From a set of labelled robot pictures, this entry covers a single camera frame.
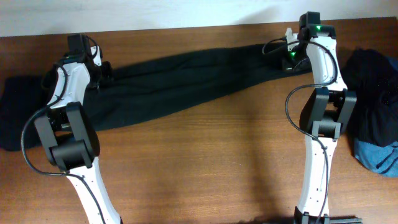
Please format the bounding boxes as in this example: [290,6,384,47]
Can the black trousers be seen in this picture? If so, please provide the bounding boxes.
[83,43,311,131]

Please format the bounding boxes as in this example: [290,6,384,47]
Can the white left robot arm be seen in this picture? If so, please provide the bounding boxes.
[34,34,123,223]

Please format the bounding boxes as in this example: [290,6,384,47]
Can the black garment right pile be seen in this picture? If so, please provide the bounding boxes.
[341,49,397,147]

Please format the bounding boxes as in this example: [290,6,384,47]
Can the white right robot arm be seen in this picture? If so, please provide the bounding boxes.
[285,11,362,224]

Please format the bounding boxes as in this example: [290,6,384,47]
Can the black base bracket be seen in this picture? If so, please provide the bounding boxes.
[259,217,363,224]

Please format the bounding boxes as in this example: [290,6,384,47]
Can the blue striped garment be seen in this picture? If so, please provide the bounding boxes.
[353,55,398,178]

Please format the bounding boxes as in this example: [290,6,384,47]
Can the black folded garment left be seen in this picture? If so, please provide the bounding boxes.
[1,76,48,151]

